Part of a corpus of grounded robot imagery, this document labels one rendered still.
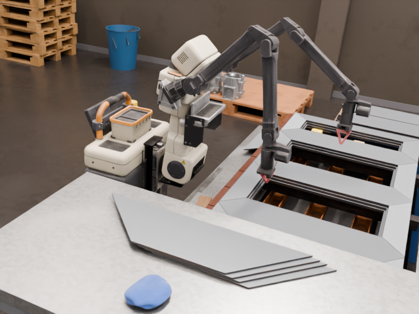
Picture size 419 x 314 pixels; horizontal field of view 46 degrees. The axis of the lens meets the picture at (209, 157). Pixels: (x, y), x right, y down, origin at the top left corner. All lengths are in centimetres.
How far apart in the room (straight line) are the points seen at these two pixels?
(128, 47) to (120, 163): 412
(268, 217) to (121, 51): 478
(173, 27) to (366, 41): 247
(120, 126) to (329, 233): 123
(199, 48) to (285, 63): 406
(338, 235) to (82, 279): 103
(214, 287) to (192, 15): 552
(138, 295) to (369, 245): 101
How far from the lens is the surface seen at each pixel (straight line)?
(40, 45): 667
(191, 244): 141
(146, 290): 125
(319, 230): 197
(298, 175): 234
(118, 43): 647
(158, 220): 151
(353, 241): 196
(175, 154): 249
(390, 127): 314
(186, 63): 231
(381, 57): 614
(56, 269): 138
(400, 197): 235
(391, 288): 145
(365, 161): 266
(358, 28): 610
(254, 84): 582
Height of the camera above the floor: 192
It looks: 26 degrees down
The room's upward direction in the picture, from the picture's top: 5 degrees clockwise
